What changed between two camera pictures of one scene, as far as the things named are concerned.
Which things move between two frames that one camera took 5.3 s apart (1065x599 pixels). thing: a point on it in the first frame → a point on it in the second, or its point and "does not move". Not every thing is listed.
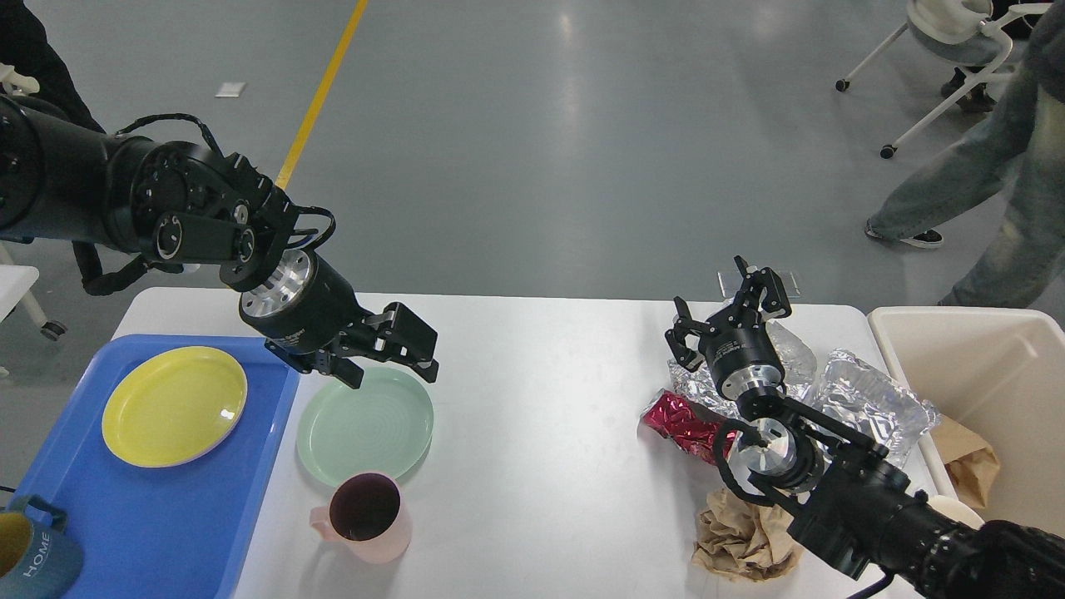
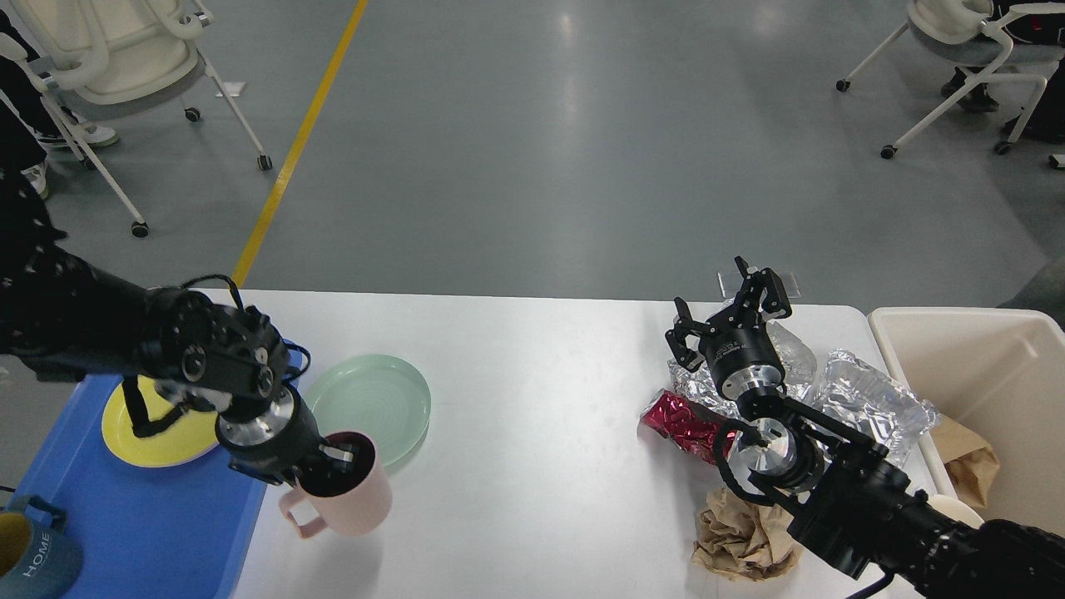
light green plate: x=382 y=427 does not move
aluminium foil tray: x=862 y=398 does not move
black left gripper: x=303 y=305 → x=277 y=440
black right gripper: x=741 y=353 does not move
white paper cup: x=956 y=511 does not move
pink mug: x=367 y=513 → x=353 y=497
